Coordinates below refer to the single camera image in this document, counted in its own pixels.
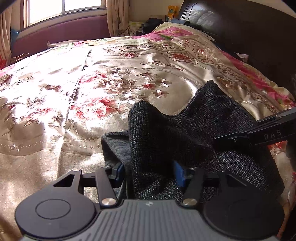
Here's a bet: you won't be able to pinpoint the pink floral pillow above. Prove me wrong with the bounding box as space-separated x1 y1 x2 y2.
152 22 215 42

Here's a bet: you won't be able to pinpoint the dark grey knit pants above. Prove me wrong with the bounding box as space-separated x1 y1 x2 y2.
101 81 285 201

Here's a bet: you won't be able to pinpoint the right beige floral curtain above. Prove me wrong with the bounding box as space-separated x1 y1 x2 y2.
106 0 130 37

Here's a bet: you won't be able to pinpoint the yellow orange package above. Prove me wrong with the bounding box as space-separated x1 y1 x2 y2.
166 5 180 21

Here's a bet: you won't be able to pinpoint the dark clothes pile on nightstand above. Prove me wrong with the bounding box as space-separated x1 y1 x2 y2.
142 18 164 34

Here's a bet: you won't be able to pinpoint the dark wooden headboard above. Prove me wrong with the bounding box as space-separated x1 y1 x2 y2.
179 1 295 92

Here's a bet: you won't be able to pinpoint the left beige floral curtain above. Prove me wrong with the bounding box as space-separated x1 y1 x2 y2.
0 6 13 69

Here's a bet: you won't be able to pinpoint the window with frame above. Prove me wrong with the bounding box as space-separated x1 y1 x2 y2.
17 0 106 30

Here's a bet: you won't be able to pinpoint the floral satin bedspread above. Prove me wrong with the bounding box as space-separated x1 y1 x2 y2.
1 32 295 240

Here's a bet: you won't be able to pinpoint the maroon padded window bench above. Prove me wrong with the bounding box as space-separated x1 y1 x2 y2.
11 16 110 57

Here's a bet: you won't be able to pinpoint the beige floral curtain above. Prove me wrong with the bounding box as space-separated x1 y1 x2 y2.
0 6 13 69
106 0 130 37

